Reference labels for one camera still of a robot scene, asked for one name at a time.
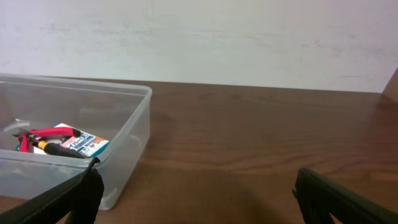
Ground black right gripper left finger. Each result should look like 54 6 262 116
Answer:
1 157 104 224

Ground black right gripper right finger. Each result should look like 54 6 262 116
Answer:
293 168 397 224

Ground black yellow screwdriver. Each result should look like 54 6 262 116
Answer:
32 141 85 159

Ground blue white cardboard box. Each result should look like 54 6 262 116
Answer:
36 123 109 157

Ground clear plastic container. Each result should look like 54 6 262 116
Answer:
1 75 152 210

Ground red handled pliers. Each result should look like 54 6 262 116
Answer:
12 127 81 152

